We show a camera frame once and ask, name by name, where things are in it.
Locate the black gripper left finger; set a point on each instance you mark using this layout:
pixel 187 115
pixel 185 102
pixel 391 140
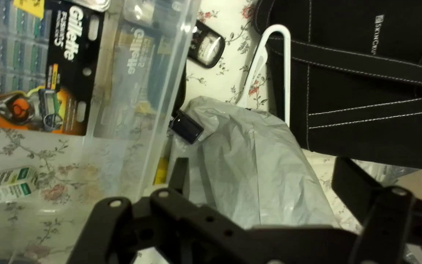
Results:
pixel 133 229

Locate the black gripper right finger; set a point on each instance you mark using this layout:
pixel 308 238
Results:
pixel 396 220

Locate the clear plastic storage box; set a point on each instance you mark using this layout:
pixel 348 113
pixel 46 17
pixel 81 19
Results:
pixel 133 97

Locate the grey plastic bag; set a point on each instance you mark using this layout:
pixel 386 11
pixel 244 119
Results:
pixel 250 166

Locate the green white label strip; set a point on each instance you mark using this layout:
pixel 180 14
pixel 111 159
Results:
pixel 7 188

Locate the black bag with white stitching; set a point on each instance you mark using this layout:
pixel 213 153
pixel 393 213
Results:
pixel 367 74

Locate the small black glossy device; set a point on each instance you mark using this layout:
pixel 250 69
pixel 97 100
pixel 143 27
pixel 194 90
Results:
pixel 207 44

